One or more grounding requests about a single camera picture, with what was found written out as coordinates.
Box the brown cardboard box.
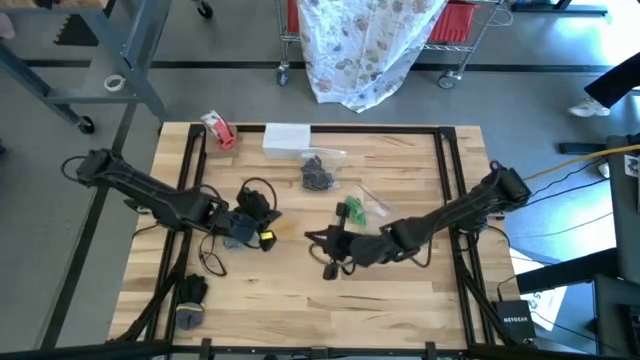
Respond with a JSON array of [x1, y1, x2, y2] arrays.
[[204, 134, 241, 161]]

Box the red tape dispenser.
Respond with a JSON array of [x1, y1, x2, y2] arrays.
[[199, 110, 239, 153]]

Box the person's leg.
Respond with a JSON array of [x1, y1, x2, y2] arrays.
[[583, 52, 640, 109]]

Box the dark navy rubber band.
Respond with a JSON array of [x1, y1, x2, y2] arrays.
[[304, 159, 334, 187]]

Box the chrome wire shelf cart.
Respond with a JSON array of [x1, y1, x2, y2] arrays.
[[274, 0, 505, 92]]

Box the red plastic bin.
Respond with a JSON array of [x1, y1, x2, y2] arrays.
[[428, 0, 482, 46], [285, 0, 301, 35]]

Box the white box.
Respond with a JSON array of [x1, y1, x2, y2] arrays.
[[261, 122, 313, 161]]

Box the black-framed safety glasses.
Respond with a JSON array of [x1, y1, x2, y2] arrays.
[[198, 233, 229, 278]]

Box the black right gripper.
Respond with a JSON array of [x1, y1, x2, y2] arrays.
[[304, 202, 361, 261]]

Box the black floor beam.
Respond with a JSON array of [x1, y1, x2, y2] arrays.
[[514, 246, 620, 296]]

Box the black jagged foam piece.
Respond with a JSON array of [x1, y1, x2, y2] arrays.
[[53, 13, 100, 48]]

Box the yellow cable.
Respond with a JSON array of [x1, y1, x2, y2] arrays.
[[522, 143, 640, 182]]

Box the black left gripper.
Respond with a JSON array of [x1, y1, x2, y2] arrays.
[[235, 187, 283, 234]]

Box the wide green rubber band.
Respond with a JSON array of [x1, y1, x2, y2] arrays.
[[345, 195, 369, 228]]

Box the black caster wheel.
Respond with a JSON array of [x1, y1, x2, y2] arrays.
[[193, 0, 215, 21]]

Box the black network switch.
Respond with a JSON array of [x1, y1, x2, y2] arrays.
[[493, 298, 538, 347]]

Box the person's shoe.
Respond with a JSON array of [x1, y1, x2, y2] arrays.
[[567, 97, 611, 119]]

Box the black and grey glove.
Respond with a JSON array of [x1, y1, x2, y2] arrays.
[[173, 272, 210, 332]]

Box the white paper sheet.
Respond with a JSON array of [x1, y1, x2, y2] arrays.
[[508, 247, 570, 332]]

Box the clear plastic zip bag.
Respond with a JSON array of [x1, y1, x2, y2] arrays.
[[298, 147, 349, 194], [344, 183, 396, 229], [222, 234, 252, 251]]

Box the black aluminium table frame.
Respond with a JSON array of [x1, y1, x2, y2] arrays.
[[104, 123, 506, 360]]

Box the black desk foot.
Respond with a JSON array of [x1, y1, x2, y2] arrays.
[[510, 0, 610, 16]]

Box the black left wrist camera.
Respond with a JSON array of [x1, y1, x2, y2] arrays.
[[258, 228, 279, 252]]

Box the white tape roll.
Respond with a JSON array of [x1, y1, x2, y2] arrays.
[[103, 73, 128, 93]]

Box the grey cabinet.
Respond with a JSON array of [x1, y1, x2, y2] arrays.
[[606, 132, 640, 287]]

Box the black floor cable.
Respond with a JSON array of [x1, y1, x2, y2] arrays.
[[509, 212, 615, 241], [524, 169, 612, 209]]

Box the black equipment case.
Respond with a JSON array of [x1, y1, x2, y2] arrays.
[[592, 273, 640, 359]]

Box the workbench with grey frame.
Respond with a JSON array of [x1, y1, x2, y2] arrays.
[[0, 0, 175, 136]]

